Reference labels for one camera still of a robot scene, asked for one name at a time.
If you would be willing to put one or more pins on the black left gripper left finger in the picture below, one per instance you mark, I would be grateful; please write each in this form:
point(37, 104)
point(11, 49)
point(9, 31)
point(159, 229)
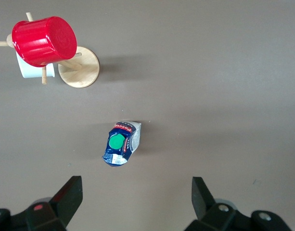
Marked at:
point(53, 214)

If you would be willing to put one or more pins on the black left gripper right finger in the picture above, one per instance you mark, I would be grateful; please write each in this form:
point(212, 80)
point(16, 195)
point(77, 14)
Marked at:
point(217, 216)

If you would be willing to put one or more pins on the blue white milk carton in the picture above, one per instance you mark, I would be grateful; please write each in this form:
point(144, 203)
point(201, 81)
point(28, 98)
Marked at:
point(118, 154)

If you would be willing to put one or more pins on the small white cup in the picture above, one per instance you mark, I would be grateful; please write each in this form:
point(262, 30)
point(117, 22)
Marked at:
point(29, 71)

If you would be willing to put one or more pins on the red plastic cup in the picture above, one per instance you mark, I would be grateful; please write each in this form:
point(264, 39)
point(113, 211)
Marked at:
point(41, 41)

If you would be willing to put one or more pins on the wooden mug tree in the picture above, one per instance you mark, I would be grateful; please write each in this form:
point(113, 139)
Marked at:
point(83, 72)

